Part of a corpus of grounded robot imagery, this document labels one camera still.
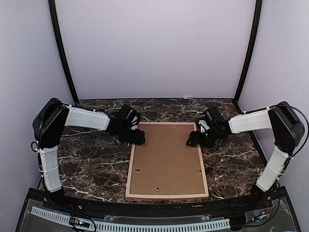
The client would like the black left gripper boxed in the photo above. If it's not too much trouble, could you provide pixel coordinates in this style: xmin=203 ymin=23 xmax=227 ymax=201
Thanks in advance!
xmin=114 ymin=123 xmax=144 ymax=145

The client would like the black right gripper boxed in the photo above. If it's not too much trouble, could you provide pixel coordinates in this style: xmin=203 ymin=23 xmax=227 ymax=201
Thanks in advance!
xmin=187 ymin=126 xmax=224 ymax=148

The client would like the brown cardboard backing board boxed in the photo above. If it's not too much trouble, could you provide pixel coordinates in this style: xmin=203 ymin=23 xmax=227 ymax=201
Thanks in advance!
xmin=129 ymin=123 xmax=205 ymax=195

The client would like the pink wooden picture frame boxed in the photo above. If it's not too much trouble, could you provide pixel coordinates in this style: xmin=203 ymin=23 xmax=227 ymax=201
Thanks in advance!
xmin=125 ymin=121 xmax=210 ymax=200

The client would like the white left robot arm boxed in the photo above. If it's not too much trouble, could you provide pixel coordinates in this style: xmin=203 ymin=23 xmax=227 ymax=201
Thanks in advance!
xmin=32 ymin=98 xmax=146 ymax=211

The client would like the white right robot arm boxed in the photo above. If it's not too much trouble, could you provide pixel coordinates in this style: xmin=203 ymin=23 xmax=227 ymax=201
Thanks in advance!
xmin=186 ymin=101 xmax=309 ymax=210

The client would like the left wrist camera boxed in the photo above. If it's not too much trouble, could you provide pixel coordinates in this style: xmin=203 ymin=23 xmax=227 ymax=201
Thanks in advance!
xmin=117 ymin=104 xmax=141 ymax=126

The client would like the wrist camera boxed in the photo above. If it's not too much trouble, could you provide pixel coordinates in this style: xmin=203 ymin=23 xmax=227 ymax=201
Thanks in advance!
xmin=117 ymin=104 xmax=141 ymax=126
xmin=202 ymin=107 xmax=224 ymax=127

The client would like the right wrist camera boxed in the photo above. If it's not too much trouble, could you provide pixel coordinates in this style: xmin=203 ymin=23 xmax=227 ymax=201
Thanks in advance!
xmin=202 ymin=107 xmax=224 ymax=127

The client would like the white slotted cable duct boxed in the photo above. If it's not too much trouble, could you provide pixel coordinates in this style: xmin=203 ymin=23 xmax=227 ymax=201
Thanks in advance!
xmin=30 ymin=206 xmax=231 ymax=232

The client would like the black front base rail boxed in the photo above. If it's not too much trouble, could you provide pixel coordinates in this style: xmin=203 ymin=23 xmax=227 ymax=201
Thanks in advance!
xmin=26 ymin=187 xmax=287 ymax=226

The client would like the right black corner post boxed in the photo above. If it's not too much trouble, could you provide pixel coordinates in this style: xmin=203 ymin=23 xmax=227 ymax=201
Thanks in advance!
xmin=233 ymin=0 xmax=263 ymax=103

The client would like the black corner post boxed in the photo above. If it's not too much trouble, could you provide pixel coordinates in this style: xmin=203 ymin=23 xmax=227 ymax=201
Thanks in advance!
xmin=233 ymin=0 xmax=263 ymax=103
xmin=48 ymin=0 xmax=79 ymax=104

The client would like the left black corner post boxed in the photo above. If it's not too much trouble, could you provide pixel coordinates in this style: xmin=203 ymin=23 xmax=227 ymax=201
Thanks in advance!
xmin=48 ymin=0 xmax=79 ymax=104

